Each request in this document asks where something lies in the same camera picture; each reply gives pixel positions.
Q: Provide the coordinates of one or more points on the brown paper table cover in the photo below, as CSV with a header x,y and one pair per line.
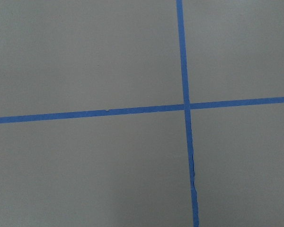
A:
x,y
141,113

